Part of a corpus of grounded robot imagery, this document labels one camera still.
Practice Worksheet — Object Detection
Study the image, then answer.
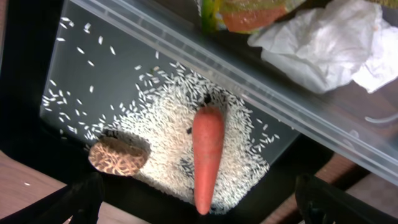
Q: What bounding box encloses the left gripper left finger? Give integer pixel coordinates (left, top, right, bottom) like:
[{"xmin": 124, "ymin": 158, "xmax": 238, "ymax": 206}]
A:
[{"xmin": 0, "ymin": 171, "xmax": 105, "ymax": 224}]

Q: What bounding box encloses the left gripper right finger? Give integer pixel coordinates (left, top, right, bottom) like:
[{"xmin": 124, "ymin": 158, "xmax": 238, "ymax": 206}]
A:
[{"xmin": 295, "ymin": 174, "xmax": 397, "ymax": 224}]

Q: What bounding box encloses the brown food scrap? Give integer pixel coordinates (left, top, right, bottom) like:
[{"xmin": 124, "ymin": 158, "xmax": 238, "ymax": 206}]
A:
[{"xmin": 88, "ymin": 136, "xmax": 149, "ymax": 177}]

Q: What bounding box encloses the white rice pile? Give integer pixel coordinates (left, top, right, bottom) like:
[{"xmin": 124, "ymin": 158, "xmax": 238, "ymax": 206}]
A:
[{"xmin": 40, "ymin": 15, "xmax": 280, "ymax": 215}]

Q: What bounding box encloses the orange carrot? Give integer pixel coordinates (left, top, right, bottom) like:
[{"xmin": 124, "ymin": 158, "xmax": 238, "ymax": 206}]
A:
[{"xmin": 192, "ymin": 106, "xmax": 224, "ymax": 215}]

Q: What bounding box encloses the white napkin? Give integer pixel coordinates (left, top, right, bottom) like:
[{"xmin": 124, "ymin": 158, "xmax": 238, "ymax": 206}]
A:
[{"xmin": 248, "ymin": 0, "xmax": 397, "ymax": 94}]

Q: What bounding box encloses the yellow green snack wrapper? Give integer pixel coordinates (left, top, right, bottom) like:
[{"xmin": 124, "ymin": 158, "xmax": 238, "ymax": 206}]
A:
[{"xmin": 200, "ymin": 0, "xmax": 305, "ymax": 34}]

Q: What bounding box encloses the clear plastic bin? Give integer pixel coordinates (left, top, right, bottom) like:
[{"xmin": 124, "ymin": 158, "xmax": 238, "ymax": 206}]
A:
[{"xmin": 78, "ymin": 0, "xmax": 397, "ymax": 184}]

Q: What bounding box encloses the black tray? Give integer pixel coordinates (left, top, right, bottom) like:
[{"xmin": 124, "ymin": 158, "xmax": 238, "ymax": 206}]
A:
[{"xmin": 1, "ymin": 1, "xmax": 333, "ymax": 223}]

